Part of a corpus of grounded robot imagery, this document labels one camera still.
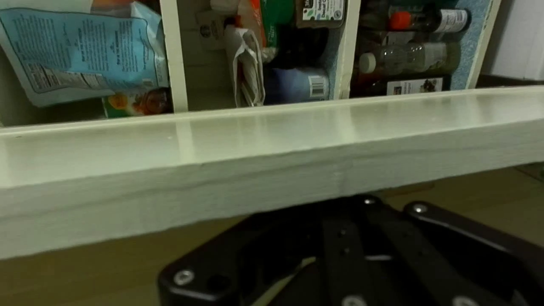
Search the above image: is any white plastic bag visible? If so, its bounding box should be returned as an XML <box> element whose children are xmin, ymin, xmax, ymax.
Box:
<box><xmin>223</xmin><ymin>24</ymin><xmax>267</xmax><ymax>109</ymax></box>

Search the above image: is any orange food box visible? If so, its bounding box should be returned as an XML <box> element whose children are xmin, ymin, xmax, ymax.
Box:
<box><xmin>90</xmin><ymin>0</ymin><xmax>138</xmax><ymax>13</ymax></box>

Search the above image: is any dark bottle white label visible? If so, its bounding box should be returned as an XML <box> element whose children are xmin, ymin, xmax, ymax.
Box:
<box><xmin>350</xmin><ymin>75</ymin><xmax>454</xmax><ymax>98</ymax></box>

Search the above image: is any jar with green lid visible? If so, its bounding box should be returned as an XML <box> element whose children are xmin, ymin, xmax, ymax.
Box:
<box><xmin>260</xmin><ymin>0</ymin><xmax>349</xmax><ymax>30</ymax></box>

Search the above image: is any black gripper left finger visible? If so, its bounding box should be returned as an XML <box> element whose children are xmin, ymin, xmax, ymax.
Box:
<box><xmin>157</xmin><ymin>194</ymin><xmax>371</xmax><ymax>306</ymax></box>

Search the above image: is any white cupboard frame with shelves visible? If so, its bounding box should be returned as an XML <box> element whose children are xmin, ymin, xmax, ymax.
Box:
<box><xmin>0</xmin><ymin>0</ymin><xmax>507</xmax><ymax>129</ymax></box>

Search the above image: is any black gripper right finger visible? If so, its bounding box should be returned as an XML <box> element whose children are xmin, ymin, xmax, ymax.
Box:
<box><xmin>362</xmin><ymin>194</ymin><xmax>544</xmax><ymax>306</ymax></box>

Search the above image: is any dark bottle red cap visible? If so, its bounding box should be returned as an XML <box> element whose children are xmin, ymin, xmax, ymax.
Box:
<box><xmin>362</xmin><ymin>5</ymin><xmax>473</xmax><ymax>37</ymax></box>

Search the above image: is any blue jar with barcode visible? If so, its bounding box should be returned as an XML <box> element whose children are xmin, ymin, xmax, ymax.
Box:
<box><xmin>264</xmin><ymin>66</ymin><xmax>332</xmax><ymax>107</ymax></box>

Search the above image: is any clear plastic bottle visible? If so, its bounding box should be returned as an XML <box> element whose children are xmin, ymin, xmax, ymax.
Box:
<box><xmin>356</xmin><ymin>41</ymin><xmax>463</xmax><ymax>76</ymax></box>

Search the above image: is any blue printed bag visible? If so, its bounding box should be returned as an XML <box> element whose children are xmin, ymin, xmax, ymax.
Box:
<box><xmin>0</xmin><ymin>2</ymin><xmax>170</xmax><ymax>109</ymax></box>

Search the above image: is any light wooden shelf edge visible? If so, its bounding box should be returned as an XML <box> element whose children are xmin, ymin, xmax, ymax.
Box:
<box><xmin>0</xmin><ymin>83</ymin><xmax>544</xmax><ymax>262</ymax></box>

